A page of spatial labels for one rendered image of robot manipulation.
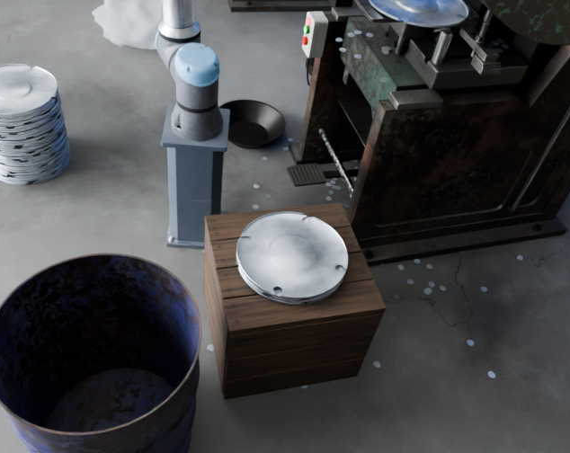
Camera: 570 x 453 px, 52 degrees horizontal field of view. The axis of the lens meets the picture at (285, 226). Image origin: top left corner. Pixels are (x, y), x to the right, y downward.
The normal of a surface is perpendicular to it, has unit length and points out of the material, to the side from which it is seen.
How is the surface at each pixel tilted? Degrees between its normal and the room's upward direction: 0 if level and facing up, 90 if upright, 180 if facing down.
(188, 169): 90
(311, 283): 0
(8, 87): 0
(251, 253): 0
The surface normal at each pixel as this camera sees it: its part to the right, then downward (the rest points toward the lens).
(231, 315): 0.12, -0.68
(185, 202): 0.01, 0.73
